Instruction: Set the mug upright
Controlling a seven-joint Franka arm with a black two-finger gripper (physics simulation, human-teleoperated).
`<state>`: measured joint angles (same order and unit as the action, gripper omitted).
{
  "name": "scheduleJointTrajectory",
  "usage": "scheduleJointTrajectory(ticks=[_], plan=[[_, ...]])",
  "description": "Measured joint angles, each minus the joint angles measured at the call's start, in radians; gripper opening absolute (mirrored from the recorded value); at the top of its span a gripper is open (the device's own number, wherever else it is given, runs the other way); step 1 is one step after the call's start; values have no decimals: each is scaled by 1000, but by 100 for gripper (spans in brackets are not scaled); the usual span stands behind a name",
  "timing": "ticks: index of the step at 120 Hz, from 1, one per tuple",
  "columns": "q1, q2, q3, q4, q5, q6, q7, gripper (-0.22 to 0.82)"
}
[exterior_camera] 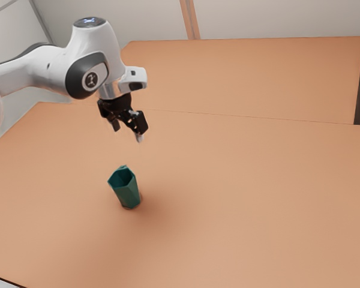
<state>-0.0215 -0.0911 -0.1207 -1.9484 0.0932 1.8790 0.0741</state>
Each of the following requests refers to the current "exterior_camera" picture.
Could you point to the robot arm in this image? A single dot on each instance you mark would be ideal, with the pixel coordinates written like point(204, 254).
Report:
point(48, 67)

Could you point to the teal faceted mug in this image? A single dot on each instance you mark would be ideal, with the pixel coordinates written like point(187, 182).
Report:
point(126, 187)

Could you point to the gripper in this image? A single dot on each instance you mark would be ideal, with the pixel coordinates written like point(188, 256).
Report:
point(120, 109)

